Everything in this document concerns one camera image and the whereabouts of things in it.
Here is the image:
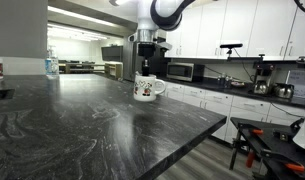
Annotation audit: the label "black power cable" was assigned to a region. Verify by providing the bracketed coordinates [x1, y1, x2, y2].
[270, 102, 305, 119]

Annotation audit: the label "small jars on counter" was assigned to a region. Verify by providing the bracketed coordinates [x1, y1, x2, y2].
[216, 74, 234, 88]

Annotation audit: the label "wooden side table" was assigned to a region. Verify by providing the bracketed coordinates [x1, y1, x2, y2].
[58, 60, 124, 80]

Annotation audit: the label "white upper kitchen cabinets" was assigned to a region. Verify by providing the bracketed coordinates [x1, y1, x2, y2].
[164, 0, 305, 62]

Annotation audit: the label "black folding workbench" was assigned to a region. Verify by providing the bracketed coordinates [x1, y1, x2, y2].
[228, 116, 305, 180]

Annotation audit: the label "white kitchen cabinets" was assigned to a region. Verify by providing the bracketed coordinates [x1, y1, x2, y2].
[153, 78, 305, 145]
[164, 0, 305, 62]

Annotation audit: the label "clear plastic water bottle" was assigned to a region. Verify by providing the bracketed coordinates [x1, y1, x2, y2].
[44, 46, 60, 80]

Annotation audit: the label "black coffee maker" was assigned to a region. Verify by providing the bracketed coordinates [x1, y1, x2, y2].
[252, 62, 277, 96]

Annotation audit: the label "white framed sign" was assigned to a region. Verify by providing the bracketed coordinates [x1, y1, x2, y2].
[284, 68, 305, 99]

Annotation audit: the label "black wall television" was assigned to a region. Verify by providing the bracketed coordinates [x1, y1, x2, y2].
[100, 45, 124, 63]

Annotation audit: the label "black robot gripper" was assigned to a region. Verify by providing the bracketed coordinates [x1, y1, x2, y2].
[137, 29, 159, 77]

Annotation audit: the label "white cartoon print mug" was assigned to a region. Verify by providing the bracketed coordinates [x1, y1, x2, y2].
[133, 73, 167, 103]

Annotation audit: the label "stainless steel microwave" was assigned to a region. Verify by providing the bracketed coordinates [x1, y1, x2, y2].
[166, 62, 206, 83]

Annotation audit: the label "white lower kitchen cabinets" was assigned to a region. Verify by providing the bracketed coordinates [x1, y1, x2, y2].
[153, 78, 305, 145]

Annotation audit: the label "black camera on stand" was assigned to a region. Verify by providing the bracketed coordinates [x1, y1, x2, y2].
[219, 43, 244, 62]

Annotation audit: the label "stainless steel refrigerator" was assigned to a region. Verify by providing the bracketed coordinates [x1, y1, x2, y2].
[122, 32, 169, 84]

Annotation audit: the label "silver coffee carafe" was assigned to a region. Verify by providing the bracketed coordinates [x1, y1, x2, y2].
[271, 82, 296, 100]

